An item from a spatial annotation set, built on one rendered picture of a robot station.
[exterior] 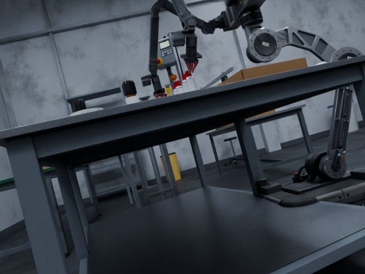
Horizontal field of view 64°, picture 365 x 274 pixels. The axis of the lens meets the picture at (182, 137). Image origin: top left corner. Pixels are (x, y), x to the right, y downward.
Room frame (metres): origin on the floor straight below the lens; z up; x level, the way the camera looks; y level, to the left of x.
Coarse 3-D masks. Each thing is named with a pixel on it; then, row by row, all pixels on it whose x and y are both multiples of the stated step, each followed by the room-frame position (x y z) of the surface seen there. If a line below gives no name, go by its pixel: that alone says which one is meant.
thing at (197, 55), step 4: (188, 48) 1.49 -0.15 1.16; (192, 48) 1.49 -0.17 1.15; (196, 48) 1.51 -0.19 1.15; (188, 52) 1.51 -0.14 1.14; (192, 52) 1.50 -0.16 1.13; (196, 52) 1.52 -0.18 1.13; (180, 56) 1.55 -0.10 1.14; (184, 56) 1.53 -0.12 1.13; (188, 56) 1.52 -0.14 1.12; (192, 56) 1.52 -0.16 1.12; (196, 56) 1.53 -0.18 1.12; (200, 56) 1.53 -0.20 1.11; (184, 60) 1.51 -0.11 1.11
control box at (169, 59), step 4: (160, 40) 2.14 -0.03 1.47; (164, 48) 2.13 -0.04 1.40; (168, 48) 2.13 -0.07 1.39; (172, 48) 2.12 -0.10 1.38; (160, 52) 2.14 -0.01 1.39; (160, 56) 2.15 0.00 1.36; (168, 56) 2.13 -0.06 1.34; (172, 56) 2.12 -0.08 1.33; (160, 60) 2.15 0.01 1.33; (164, 60) 2.14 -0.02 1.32; (168, 60) 2.13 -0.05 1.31; (172, 60) 2.12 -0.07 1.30; (160, 64) 2.15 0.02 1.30; (164, 64) 2.14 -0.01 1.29; (168, 64) 2.15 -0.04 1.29; (172, 64) 2.17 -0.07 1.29; (160, 68) 2.20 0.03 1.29; (164, 68) 2.23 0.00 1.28
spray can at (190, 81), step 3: (186, 72) 1.65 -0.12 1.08; (186, 75) 1.65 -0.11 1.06; (189, 75) 1.65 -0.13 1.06; (186, 78) 1.65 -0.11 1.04; (189, 78) 1.64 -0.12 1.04; (192, 78) 1.64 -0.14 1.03; (186, 81) 1.65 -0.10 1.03; (189, 81) 1.64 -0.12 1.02; (192, 81) 1.64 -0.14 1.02; (186, 84) 1.66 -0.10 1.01; (189, 84) 1.64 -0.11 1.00; (192, 84) 1.64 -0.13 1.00; (195, 84) 1.65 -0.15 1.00; (189, 87) 1.64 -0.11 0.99; (192, 87) 1.64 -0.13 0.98; (195, 87) 1.64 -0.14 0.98; (189, 90) 1.65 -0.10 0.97; (192, 90) 1.64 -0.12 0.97
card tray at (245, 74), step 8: (272, 64) 0.97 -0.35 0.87; (280, 64) 0.98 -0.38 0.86; (288, 64) 0.99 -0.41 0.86; (296, 64) 1.00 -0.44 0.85; (304, 64) 1.01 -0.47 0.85; (240, 72) 0.94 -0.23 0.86; (248, 72) 0.94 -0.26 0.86; (256, 72) 0.95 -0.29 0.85; (264, 72) 0.96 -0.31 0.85; (272, 72) 0.97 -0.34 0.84; (224, 80) 1.04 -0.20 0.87; (232, 80) 0.99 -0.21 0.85; (240, 80) 0.95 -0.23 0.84
